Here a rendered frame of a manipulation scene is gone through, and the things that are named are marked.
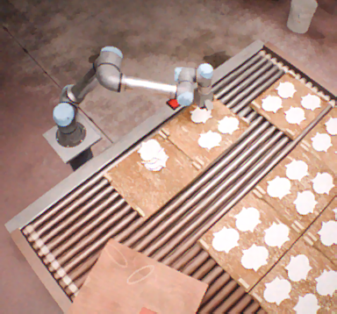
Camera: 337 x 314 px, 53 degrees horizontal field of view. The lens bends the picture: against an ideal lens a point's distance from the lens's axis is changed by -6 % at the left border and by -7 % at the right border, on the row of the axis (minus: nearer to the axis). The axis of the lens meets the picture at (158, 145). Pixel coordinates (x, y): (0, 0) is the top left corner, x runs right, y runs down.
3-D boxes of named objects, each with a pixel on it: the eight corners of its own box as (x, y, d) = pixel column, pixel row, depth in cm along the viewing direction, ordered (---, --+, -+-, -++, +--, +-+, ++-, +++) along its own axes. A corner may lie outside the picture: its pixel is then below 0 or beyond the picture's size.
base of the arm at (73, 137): (53, 135, 215) (49, 126, 207) (71, 119, 221) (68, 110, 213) (69, 149, 210) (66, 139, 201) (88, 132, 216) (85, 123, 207)
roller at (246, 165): (77, 305, 164) (75, 303, 160) (318, 93, 228) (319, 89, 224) (83, 313, 162) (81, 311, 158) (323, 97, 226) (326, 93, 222)
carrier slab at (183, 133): (159, 132, 210) (159, 130, 209) (206, 94, 224) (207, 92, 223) (203, 170, 196) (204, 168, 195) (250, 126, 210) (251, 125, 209)
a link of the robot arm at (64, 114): (55, 132, 204) (49, 118, 193) (60, 114, 211) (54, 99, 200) (75, 133, 204) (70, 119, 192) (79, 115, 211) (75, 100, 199)
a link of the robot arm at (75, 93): (53, 110, 206) (104, 60, 170) (59, 90, 214) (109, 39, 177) (70, 118, 212) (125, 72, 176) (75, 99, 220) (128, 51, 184)
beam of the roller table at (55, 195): (8, 228, 188) (3, 224, 183) (256, 44, 256) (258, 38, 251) (15, 239, 184) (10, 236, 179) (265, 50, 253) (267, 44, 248)
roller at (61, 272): (54, 274, 172) (51, 272, 168) (294, 76, 236) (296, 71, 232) (60, 281, 170) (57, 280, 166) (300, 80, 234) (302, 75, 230)
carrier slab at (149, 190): (103, 176, 196) (102, 174, 195) (159, 132, 210) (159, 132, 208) (145, 221, 182) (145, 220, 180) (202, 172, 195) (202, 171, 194)
